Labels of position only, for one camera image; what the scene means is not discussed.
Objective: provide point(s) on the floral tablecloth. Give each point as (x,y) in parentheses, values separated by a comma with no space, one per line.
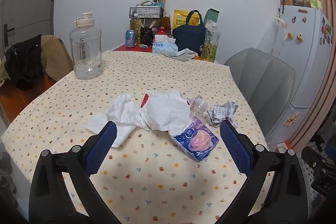
(157,77)

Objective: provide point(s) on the large clear water jug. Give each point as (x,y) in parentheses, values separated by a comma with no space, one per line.
(86,50)

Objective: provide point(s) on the white fridge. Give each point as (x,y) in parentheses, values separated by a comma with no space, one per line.
(302,61)

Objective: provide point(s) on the white tissue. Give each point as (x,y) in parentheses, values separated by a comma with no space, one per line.
(165,111)
(120,113)

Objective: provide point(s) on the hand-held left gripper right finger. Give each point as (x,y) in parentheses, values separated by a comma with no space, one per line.
(236,145)

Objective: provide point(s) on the red table mat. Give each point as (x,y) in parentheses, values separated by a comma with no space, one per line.
(126,48)

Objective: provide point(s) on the burger fridge magnet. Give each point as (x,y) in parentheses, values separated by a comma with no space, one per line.
(289,35)

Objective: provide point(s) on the clear bottle with plants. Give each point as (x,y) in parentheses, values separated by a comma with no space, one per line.
(210,45)

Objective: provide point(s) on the blue drink can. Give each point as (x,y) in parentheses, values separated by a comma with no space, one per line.
(130,39)

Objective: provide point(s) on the group of fridge magnets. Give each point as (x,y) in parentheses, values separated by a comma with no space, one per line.
(326,31)

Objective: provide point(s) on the black fridge magnet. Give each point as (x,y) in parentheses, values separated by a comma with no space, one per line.
(293,18)

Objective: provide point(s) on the green box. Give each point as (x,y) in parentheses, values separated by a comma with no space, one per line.
(212,16)

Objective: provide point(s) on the navy lunch bag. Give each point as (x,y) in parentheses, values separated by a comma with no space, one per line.
(187,39)

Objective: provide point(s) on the crushed clear plastic bottle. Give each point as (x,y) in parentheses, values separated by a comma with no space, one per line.
(195,138)

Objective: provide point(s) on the yellow fridge magnet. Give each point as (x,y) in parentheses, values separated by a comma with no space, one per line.
(299,37)

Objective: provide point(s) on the yellow snack packet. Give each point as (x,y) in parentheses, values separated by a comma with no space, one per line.
(179,18)

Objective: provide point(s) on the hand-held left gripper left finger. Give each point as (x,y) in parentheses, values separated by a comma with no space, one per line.
(102,145)

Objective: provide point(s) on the grey chair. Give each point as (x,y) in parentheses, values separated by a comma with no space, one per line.
(262,82)

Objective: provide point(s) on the grey door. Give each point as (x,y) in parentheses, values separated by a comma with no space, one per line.
(26,16)

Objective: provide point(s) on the red wrapper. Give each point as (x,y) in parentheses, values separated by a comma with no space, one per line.
(145,101)

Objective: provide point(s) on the blue tissue box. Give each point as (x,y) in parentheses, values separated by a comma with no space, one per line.
(164,48)

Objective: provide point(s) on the green packet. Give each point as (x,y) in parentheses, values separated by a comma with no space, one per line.
(315,2)

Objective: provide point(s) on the silver wrapper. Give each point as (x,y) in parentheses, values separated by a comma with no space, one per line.
(221,113)

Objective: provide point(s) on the black pen holder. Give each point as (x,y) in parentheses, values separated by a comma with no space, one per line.
(147,36)

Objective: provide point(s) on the brown plush toy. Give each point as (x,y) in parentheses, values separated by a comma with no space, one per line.
(165,22)

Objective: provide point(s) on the yellow figure magnets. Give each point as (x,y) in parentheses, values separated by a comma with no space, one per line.
(292,119)

